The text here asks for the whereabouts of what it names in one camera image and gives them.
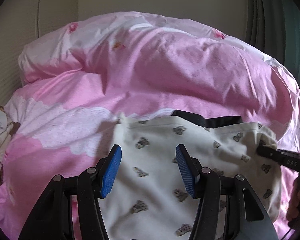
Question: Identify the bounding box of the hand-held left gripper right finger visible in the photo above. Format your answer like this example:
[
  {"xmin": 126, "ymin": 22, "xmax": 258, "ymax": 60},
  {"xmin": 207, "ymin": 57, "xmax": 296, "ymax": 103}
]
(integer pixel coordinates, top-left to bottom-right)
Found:
[{"xmin": 175, "ymin": 144, "xmax": 278, "ymax": 240}]

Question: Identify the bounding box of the folded cream patterned garment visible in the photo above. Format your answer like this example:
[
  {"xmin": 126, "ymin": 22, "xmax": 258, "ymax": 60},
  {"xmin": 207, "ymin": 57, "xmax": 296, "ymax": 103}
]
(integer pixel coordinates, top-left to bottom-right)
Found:
[{"xmin": 0, "ymin": 106, "xmax": 21, "ymax": 187}]

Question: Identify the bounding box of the pink floral duvet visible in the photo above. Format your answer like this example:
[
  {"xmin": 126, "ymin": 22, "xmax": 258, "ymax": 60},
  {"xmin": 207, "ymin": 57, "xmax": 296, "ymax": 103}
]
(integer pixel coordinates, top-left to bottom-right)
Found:
[{"xmin": 0, "ymin": 11, "xmax": 300, "ymax": 240}]

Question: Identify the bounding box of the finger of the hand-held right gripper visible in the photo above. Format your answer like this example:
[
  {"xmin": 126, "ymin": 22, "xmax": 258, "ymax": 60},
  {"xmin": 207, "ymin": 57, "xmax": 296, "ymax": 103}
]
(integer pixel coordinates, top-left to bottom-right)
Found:
[{"xmin": 256, "ymin": 144, "xmax": 280, "ymax": 161}]

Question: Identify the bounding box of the white wardrobe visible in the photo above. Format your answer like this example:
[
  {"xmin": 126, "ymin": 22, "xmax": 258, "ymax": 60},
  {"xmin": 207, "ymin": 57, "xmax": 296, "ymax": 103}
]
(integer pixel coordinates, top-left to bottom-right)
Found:
[{"xmin": 0, "ymin": 0, "xmax": 81, "ymax": 102}]

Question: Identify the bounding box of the green curtain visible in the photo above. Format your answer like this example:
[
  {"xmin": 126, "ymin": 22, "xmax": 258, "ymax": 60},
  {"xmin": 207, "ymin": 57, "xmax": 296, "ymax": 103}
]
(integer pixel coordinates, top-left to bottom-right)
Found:
[{"xmin": 245, "ymin": 0, "xmax": 300, "ymax": 80}]

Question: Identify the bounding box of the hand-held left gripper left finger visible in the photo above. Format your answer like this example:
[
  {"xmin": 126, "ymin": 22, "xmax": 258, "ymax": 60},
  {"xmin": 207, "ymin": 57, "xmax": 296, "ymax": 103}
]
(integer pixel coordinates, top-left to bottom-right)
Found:
[{"xmin": 17, "ymin": 145, "xmax": 122, "ymax": 240}]

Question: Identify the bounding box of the white printed polo shirt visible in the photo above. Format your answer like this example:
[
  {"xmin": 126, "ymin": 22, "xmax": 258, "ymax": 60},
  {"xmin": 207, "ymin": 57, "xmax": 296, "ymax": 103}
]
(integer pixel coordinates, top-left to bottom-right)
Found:
[{"xmin": 99, "ymin": 109, "xmax": 283, "ymax": 240}]

